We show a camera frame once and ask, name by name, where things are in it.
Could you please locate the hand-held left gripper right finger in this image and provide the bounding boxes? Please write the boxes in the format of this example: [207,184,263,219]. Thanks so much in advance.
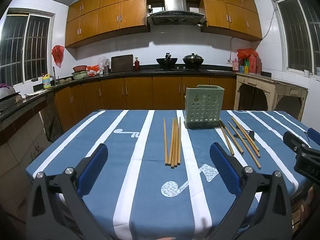
[207,142,293,240]

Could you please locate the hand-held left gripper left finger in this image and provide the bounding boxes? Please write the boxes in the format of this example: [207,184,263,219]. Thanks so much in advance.
[26,144,118,240]

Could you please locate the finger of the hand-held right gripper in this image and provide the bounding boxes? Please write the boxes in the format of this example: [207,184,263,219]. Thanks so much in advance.
[283,131,312,155]
[307,127,320,145]

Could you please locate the wooden chopstick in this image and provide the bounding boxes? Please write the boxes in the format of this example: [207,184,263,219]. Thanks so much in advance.
[232,119,261,158]
[219,120,235,156]
[163,118,168,166]
[234,127,262,170]
[231,115,260,153]
[227,121,244,154]
[168,117,175,166]
[171,118,177,168]
[174,118,179,167]
[177,116,181,165]

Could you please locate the green perforated utensil holder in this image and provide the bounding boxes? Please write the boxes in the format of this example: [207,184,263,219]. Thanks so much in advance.
[184,85,225,130]

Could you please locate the beige wooden cabinet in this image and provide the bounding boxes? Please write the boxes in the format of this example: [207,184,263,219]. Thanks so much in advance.
[235,73,308,123]

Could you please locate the blue white striped tablecloth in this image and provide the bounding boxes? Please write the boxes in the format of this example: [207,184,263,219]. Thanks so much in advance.
[25,109,313,240]

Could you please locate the wooden lower kitchen cabinets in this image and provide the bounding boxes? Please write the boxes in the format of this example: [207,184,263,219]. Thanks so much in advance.
[54,76,237,130]

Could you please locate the green basin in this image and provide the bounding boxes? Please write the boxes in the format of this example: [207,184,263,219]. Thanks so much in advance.
[71,70,89,80]

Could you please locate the yellow detergent bottle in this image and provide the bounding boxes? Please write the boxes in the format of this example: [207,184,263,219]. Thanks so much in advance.
[42,73,52,90]

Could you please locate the barred window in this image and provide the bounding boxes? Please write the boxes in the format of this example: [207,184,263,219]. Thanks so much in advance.
[0,8,55,85]
[271,0,320,80]

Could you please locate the large red plastic bag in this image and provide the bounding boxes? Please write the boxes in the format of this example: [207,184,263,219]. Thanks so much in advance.
[237,49,258,59]

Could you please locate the black kitchen countertop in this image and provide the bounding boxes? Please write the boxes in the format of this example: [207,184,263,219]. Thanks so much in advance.
[0,68,272,130]

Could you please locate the gas stove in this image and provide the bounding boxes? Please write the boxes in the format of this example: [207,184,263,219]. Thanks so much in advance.
[154,66,208,72]

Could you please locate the dark cutting board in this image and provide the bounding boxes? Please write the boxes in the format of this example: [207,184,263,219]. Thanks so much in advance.
[110,54,134,73]

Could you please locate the black pot with lid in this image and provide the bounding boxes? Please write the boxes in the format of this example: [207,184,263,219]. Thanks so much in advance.
[182,53,204,65]

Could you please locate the grey metal basin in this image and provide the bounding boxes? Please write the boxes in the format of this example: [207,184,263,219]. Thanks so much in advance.
[0,86,16,101]

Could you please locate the hanging red plastic bag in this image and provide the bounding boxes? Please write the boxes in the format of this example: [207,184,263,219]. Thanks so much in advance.
[51,45,65,68]

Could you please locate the black wok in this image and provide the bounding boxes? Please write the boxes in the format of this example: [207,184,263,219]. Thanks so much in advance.
[156,52,178,68]

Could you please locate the steel range hood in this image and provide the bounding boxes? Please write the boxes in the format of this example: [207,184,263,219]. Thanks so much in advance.
[146,0,207,27]

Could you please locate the wall cable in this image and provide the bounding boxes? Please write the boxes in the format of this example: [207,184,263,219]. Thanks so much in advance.
[226,6,278,64]

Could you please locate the wooden upper wall cabinets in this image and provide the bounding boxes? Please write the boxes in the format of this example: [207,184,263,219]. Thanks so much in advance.
[65,0,263,48]

